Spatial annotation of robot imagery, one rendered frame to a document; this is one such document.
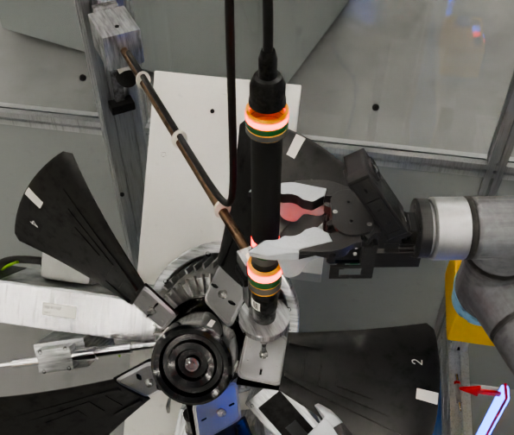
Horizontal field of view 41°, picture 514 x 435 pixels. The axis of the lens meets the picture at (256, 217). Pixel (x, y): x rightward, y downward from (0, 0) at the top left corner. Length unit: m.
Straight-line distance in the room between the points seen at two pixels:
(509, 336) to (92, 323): 0.67
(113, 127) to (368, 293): 0.91
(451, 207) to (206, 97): 0.56
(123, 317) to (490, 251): 0.62
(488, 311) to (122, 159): 0.97
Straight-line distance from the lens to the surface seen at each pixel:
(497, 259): 0.85
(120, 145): 1.56
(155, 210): 1.25
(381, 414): 1.03
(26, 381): 2.51
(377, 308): 2.10
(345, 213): 0.80
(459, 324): 1.30
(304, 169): 0.96
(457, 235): 0.81
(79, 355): 1.18
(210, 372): 0.99
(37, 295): 1.23
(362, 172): 0.73
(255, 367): 1.02
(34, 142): 1.88
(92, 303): 1.19
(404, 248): 0.84
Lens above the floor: 2.07
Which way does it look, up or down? 47 degrees down
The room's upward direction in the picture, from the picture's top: straight up
